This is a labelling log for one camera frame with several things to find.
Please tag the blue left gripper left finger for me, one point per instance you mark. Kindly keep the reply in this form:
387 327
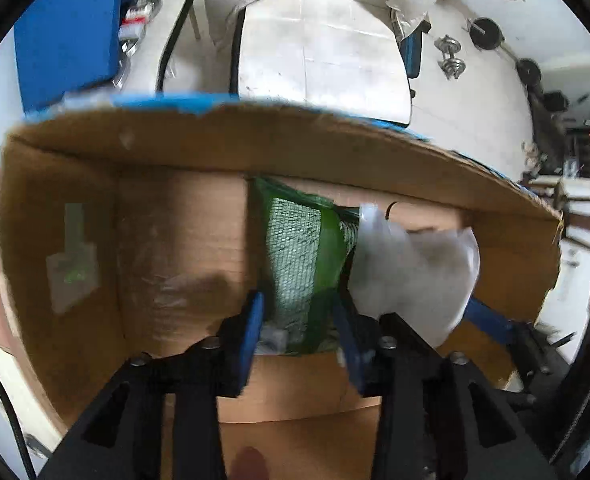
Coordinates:
238 339

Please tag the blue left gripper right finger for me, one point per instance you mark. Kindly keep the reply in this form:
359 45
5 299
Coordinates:
358 336

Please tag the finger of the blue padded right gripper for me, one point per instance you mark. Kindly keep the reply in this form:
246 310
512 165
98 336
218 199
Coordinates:
490 322

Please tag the white soft pouch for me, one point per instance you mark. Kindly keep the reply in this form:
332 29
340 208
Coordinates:
425 277

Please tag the green snack packet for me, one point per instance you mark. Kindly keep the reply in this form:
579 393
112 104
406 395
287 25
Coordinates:
306 241

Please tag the dark wooden chair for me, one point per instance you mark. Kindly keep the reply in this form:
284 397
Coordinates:
575 210

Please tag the brown cardboard box blue print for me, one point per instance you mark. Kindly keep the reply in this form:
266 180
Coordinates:
129 233

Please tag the chrome dumbbell pair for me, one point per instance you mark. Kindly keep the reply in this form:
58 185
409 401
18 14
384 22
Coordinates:
451 65

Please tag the blue black weight bench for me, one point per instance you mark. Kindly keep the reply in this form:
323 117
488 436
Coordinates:
411 49

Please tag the white quilted chair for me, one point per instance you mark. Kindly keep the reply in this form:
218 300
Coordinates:
339 55

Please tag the black floor barbell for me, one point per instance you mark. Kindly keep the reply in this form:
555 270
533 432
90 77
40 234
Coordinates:
486 35

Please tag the blue folded mat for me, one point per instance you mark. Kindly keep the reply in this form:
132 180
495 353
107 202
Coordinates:
63 46

